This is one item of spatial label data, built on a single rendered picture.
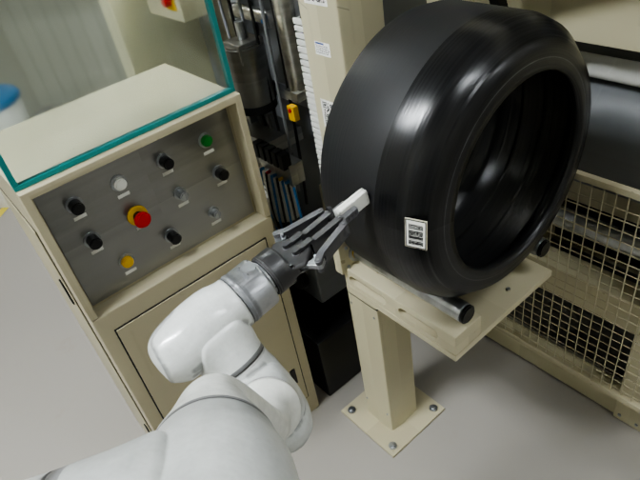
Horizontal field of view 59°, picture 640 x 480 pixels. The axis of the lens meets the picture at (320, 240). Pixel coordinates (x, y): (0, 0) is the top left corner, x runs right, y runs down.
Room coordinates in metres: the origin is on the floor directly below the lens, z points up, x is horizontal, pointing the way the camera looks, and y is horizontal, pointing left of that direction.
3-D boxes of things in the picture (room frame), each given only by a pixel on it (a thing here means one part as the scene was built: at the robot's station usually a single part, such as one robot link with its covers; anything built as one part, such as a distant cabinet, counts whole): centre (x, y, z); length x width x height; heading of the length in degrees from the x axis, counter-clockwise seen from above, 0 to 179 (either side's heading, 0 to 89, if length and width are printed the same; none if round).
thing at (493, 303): (1.05, -0.30, 0.80); 0.37 x 0.36 x 0.02; 123
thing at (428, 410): (1.25, -0.14, 0.01); 0.27 x 0.27 x 0.02; 33
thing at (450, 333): (0.98, -0.18, 0.83); 0.36 x 0.09 x 0.06; 33
